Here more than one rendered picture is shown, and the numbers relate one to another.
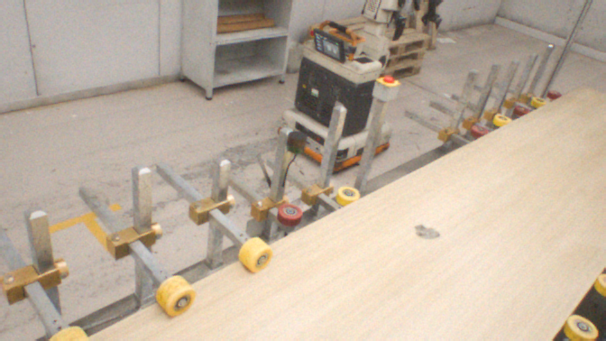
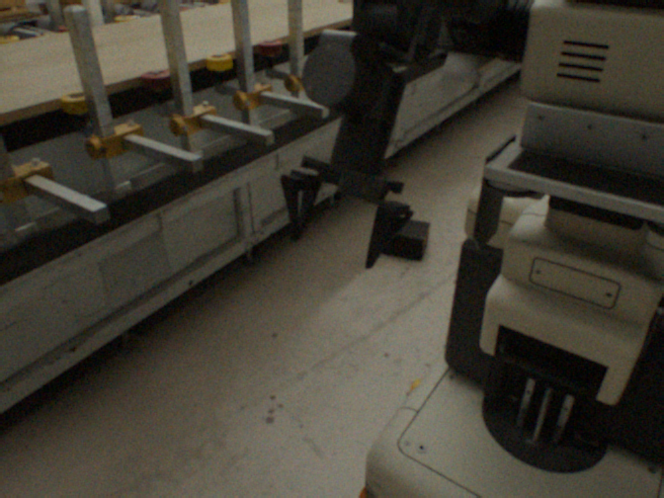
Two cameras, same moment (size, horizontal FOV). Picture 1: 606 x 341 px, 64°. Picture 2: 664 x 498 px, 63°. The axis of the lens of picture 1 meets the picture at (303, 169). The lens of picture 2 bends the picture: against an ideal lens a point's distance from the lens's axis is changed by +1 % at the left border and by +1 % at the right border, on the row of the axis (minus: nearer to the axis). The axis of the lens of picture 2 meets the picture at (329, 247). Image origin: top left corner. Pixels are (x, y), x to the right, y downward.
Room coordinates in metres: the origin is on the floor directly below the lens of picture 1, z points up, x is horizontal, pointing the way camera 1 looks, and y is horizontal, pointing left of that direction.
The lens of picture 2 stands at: (4.17, -0.76, 1.32)
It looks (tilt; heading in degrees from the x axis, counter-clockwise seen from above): 33 degrees down; 175
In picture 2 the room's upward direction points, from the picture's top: straight up
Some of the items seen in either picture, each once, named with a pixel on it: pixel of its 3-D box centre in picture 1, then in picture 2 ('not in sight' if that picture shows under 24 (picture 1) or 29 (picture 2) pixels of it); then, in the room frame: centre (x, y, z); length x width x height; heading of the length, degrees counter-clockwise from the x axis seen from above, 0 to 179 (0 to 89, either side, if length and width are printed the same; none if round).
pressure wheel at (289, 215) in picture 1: (288, 223); not in sight; (1.26, 0.02, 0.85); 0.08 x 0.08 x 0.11
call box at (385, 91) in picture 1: (386, 90); not in sight; (1.75, -0.25, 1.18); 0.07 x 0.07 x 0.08; 50
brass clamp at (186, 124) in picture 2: (492, 113); (193, 121); (2.69, -1.03, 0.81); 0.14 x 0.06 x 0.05; 140
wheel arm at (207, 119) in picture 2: (483, 110); (209, 123); (2.71, -0.98, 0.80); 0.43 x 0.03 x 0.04; 50
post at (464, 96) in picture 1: (458, 114); (295, 48); (2.32, -0.72, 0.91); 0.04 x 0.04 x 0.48; 50
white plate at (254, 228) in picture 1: (273, 218); not in sight; (1.40, 0.07, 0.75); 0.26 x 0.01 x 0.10; 140
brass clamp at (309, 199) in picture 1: (317, 192); not in sight; (1.53, -0.07, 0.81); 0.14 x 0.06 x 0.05; 140
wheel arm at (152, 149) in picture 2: (503, 99); (134, 144); (2.90, -1.14, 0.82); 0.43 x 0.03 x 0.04; 50
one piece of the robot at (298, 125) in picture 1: (310, 133); not in sight; (3.10, 0.00, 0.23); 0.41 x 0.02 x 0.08; 50
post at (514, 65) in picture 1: (500, 98); (182, 90); (2.71, -1.04, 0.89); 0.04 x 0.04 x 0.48; 50
